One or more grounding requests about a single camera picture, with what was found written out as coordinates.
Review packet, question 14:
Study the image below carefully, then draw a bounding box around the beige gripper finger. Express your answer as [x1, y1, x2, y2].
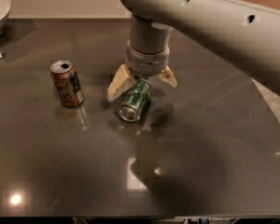
[157, 65, 177, 88]
[107, 63, 135, 102]

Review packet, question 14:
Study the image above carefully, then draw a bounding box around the green soda can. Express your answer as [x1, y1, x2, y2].
[118, 78, 151, 122]

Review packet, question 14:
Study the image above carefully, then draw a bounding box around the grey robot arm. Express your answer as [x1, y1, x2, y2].
[107, 0, 280, 101]

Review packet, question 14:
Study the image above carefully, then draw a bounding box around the brown soda can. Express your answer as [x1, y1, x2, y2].
[50, 61, 84, 107]

